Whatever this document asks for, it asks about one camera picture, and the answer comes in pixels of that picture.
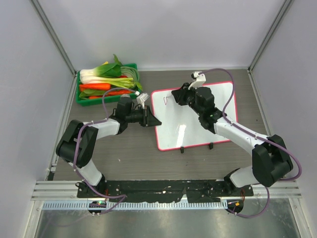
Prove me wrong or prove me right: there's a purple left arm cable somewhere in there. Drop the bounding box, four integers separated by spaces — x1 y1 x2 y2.
72 89 141 215

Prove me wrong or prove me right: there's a green leaf vegetable toy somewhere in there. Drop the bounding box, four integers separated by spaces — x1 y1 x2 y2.
78 89 106 100

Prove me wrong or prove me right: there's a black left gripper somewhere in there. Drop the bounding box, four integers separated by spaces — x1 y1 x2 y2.
126 106 161 127

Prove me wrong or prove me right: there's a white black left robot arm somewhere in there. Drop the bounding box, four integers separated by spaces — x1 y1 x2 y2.
55 97 161 198

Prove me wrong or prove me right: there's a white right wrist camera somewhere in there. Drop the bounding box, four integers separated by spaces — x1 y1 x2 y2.
188 71 206 90

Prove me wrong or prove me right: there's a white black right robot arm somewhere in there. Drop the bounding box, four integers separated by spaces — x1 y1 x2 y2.
171 83 293 196

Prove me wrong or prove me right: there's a green plastic tray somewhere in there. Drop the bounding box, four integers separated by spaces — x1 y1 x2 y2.
76 63 141 106

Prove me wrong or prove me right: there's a white slotted cable duct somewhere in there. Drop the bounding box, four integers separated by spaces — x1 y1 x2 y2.
42 199 227 211

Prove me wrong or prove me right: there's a green onion toy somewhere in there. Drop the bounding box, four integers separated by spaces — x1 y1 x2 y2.
80 76 143 91

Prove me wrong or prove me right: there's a bok choy toy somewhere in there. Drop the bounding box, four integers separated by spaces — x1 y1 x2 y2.
80 54 123 78

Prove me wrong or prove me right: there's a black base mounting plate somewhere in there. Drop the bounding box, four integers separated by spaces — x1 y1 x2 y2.
76 178 254 203

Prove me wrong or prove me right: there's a blue silver energy drink can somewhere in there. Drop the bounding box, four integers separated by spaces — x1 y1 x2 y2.
120 94 131 99

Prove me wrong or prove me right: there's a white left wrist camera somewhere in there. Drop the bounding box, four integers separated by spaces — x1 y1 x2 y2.
136 93 149 109

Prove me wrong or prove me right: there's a pink framed whiteboard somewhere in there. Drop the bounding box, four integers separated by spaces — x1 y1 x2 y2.
151 81 238 151

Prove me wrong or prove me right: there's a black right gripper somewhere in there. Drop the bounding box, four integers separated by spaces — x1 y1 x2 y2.
172 82 204 116

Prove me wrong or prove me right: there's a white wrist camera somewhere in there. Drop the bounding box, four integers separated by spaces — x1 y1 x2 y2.
188 71 206 90
136 93 149 109

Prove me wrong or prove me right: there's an orange carrot toy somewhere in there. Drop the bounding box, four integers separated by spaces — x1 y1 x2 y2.
79 83 111 91

